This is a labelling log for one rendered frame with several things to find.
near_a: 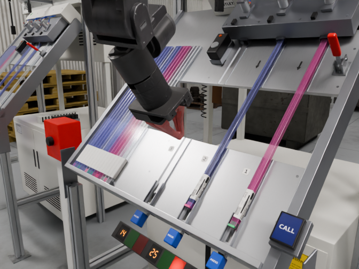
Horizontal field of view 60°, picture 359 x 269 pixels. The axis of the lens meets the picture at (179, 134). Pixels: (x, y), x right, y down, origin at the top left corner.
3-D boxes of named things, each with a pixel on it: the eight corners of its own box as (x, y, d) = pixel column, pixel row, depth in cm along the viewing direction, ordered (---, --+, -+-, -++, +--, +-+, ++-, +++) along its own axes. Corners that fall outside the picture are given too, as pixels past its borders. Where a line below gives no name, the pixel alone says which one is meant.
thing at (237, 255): (271, 280, 54) (257, 269, 49) (80, 177, 99) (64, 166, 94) (273, 273, 55) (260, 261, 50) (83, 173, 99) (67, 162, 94)
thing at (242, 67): (343, 109, 66) (340, 93, 63) (145, 86, 111) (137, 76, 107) (388, 5, 77) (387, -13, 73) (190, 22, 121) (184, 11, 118)
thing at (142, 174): (269, 269, 53) (263, 263, 51) (77, 169, 97) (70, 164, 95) (310, 175, 59) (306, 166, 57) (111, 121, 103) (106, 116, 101)
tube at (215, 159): (192, 210, 65) (189, 207, 64) (187, 207, 66) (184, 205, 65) (287, 38, 81) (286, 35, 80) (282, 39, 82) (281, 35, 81)
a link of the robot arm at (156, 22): (77, 7, 41) (131, 12, 38) (121, -33, 47) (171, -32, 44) (108, 76, 50) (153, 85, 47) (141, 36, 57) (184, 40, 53)
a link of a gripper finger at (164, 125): (173, 120, 63) (151, 85, 57) (200, 126, 58) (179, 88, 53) (154, 145, 60) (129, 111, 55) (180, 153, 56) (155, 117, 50)
